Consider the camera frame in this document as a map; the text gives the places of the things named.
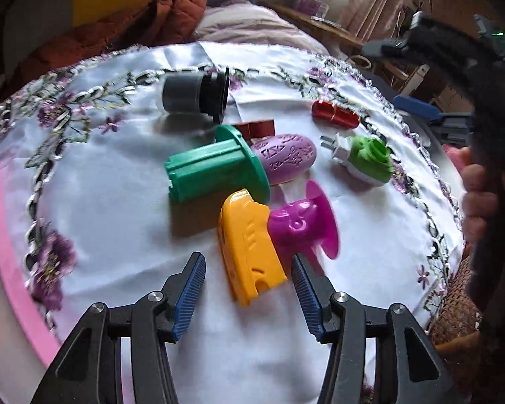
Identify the magenta plastic spool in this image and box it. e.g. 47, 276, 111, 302
267, 180, 340, 260

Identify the green white plug nightlight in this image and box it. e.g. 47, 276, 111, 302
320, 133, 394, 187

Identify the shiny red capsule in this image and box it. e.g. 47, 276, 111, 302
311, 100, 360, 130

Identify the yellow plastic toy piece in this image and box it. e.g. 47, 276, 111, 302
218, 189, 286, 306

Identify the purple patterned egg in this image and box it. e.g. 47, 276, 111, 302
251, 134, 317, 185

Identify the green plastic mould cylinder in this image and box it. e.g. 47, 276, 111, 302
164, 125, 271, 203

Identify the red puzzle piece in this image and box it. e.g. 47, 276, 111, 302
232, 120, 275, 140

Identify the black lens cap cylinder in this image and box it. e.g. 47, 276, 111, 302
161, 68, 230, 124

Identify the person's right hand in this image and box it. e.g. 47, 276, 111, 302
459, 147, 499, 243

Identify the wooden side table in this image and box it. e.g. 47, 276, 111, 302
263, 3, 363, 50

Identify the white floral embroidered tablecloth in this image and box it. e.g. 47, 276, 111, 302
0, 42, 463, 403

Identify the wicker chair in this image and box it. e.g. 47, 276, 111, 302
429, 246, 482, 372

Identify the purple gift box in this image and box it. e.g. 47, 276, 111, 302
292, 0, 329, 18

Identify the pink rimmed white box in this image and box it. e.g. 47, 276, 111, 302
0, 167, 59, 403

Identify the pale pink duvet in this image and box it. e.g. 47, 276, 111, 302
192, 0, 329, 55

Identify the rust orange quilted blanket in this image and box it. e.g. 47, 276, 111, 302
14, 0, 208, 85

